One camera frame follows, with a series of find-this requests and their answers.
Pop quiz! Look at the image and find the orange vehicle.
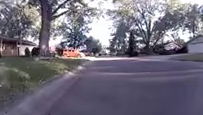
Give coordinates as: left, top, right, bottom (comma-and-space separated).
56, 45, 86, 60

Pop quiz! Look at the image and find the broad leafy tree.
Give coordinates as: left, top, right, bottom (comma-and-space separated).
108, 0, 187, 57

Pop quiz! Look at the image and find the dark bush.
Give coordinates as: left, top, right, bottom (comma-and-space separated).
30, 46, 41, 58

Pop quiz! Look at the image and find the dark narrow conifer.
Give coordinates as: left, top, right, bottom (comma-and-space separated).
126, 31, 140, 58

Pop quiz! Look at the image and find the reddish low building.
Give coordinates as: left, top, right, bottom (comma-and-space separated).
152, 39, 188, 56

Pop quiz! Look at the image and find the dark tall tree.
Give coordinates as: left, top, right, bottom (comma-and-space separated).
183, 1, 203, 40

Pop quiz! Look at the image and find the white garage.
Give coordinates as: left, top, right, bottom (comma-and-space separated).
186, 34, 203, 55

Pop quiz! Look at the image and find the grey asphalt road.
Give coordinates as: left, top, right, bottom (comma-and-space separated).
31, 51, 203, 115

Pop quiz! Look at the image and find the grass verge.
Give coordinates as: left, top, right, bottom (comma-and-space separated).
168, 52, 203, 66

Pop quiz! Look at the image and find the grass lawn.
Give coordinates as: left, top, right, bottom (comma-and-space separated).
0, 52, 92, 104

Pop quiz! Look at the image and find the concrete kerb strip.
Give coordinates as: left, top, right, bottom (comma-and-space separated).
0, 62, 90, 115

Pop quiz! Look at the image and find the low brown house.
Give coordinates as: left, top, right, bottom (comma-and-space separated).
0, 31, 39, 60

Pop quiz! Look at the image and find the tall dark-trunked tree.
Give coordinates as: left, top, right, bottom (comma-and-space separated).
25, 0, 103, 59

